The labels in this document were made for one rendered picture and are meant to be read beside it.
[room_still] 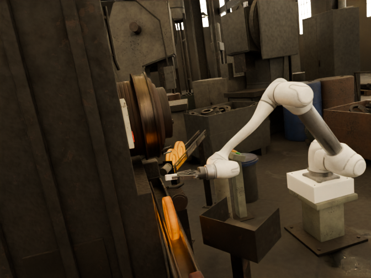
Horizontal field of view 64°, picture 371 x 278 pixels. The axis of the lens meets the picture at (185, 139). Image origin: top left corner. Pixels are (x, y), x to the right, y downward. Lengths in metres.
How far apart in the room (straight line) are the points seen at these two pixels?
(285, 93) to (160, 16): 2.89
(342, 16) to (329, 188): 4.55
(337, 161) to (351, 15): 4.73
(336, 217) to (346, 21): 4.58
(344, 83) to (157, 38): 2.86
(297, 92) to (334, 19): 4.61
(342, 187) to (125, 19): 3.36
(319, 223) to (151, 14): 3.19
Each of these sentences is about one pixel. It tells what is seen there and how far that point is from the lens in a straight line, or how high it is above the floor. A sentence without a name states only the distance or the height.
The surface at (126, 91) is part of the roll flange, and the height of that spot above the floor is 1.26.
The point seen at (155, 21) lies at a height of 2.04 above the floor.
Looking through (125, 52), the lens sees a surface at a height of 1.70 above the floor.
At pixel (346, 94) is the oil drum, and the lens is 5.15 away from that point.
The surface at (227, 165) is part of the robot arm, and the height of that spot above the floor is 0.75.
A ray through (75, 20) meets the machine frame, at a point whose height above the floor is 1.53.
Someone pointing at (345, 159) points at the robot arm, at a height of 0.67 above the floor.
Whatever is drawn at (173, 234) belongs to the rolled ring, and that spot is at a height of 0.69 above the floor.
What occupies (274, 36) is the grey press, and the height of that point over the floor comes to 1.65.
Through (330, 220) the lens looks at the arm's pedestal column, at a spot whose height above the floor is 0.17.
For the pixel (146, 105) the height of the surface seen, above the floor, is 1.19.
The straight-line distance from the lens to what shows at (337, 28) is 6.24.
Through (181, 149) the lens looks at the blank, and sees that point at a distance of 2.35.
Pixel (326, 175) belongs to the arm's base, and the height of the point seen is 0.50.
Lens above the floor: 1.32
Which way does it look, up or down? 13 degrees down
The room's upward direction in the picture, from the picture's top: 9 degrees counter-clockwise
